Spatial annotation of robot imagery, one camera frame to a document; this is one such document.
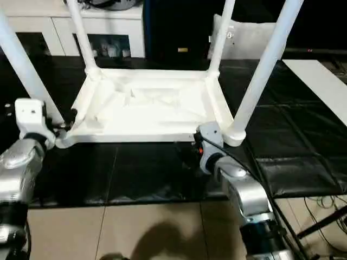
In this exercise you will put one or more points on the black metal table leg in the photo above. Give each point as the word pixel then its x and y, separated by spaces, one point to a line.
pixel 322 222

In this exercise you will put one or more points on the white glass-door cabinet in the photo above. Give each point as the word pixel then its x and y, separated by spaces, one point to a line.
pixel 40 27

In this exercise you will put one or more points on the black left robot foot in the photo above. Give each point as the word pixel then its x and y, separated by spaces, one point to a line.
pixel 114 256

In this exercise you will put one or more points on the white plastic table leg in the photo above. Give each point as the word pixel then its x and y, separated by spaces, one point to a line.
pixel 219 40
pixel 81 35
pixel 19 59
pixel 265 67

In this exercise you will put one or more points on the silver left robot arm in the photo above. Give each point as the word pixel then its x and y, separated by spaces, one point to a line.
pixel 16 168

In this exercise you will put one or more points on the dark low bench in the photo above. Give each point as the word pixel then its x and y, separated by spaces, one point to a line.
pixel 325 52

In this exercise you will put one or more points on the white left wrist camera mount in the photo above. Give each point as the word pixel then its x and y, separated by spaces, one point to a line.
pixel 29 113

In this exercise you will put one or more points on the white flat board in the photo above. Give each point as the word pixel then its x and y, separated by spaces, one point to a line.
pixel 320 81

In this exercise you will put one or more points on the grey round pot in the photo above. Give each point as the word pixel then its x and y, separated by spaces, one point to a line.
pixel 114 4

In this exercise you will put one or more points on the white pillow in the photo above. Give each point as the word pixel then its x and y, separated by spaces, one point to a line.
pixel 249 40

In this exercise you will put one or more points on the black box with gold label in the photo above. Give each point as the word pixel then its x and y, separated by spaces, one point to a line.
pixel 168 27

